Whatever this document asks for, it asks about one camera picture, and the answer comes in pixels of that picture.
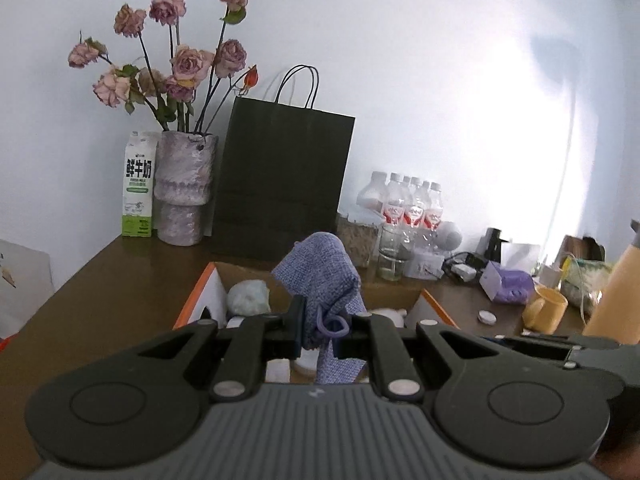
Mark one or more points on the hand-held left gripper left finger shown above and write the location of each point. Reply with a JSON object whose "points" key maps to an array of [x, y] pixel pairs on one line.
{"points": [[296, 325]]}

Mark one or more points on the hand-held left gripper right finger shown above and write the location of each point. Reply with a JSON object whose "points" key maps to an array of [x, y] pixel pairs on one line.
{"points": [[357, 340]]}

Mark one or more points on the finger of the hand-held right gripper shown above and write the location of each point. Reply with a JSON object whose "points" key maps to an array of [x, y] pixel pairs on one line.
{"points": [[535, 347]]}

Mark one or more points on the white tissue pack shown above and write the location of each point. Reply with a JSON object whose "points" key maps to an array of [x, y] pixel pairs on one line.
{"points": [[277, 371]]}

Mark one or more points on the purple knitted cloth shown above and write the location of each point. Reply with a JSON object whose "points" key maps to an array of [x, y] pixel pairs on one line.
{"points": [[320, 270]]}

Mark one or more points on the orange cardboard box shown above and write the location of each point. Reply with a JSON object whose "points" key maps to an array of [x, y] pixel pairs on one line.
{"points": [[210, 290]]}

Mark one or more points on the brown wooden desktop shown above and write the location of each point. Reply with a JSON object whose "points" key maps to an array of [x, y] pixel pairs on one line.
{"points": [[125, 270]]}

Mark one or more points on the yellow mug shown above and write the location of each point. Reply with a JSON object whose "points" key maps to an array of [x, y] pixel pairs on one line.
{"points": [[547, 307]]}

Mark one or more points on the white crumpled ball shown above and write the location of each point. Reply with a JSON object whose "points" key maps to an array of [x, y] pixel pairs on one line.
{"points": [[249, 297]]}

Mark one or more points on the small white round cap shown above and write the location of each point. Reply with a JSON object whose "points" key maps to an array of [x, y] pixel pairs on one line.
{"points": [[486, 317]]}

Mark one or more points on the purple tissue box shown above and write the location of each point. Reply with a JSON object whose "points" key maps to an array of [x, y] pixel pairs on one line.
{"points": [[507, 285]]}

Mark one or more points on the small white cup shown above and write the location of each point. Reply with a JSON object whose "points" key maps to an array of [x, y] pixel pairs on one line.
{"points": [[552, 276]]}

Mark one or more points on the yellow thermos bottle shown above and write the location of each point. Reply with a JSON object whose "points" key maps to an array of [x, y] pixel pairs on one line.
{"points": [[617, 295]]}

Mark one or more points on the clear plastic bag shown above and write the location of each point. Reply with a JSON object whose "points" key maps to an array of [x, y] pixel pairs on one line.
{"points": [[590, 280]]}

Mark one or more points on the white paper box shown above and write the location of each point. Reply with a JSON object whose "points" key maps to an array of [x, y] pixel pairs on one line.
{"points": [[520, 257]]}

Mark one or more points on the empty clear glass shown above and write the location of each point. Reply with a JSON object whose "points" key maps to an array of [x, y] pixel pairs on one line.
{"points": [[392, 255]]}

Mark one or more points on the glass jar of grain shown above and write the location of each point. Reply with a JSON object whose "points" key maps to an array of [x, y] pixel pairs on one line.
{"points": [[359, 242]]}

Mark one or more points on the white labelled tub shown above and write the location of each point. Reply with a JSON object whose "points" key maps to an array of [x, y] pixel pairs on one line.
{"points": [[425, 264]]}

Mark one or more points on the brown cardboard carton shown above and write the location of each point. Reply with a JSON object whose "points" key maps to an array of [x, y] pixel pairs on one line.
{"points": [[582, 247]]}

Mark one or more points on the grey white round device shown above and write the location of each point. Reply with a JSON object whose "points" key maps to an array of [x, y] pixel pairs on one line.
{"points": [[450, 235]]}

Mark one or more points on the black paper bag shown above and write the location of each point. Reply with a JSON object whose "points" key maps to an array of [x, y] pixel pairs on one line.
{"points": [[285, 180]]}

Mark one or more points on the pack of water bottles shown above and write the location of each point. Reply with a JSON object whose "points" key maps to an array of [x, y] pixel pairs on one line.
{"points": [[407, 200]]}

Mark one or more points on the mottled purple vase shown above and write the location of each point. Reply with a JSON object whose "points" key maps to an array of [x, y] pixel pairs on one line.
{"points": [[182, 185]]}

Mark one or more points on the white green milk carton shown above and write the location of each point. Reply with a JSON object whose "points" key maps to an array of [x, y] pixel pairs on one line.
{"points": [[138, 185]]}

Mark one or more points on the white poster board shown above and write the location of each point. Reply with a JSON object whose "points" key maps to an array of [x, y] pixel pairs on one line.
{"points": [[25, 285]]}

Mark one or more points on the dried pink roses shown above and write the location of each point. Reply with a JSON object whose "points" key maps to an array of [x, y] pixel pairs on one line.
{"points": [[170, 60]]}

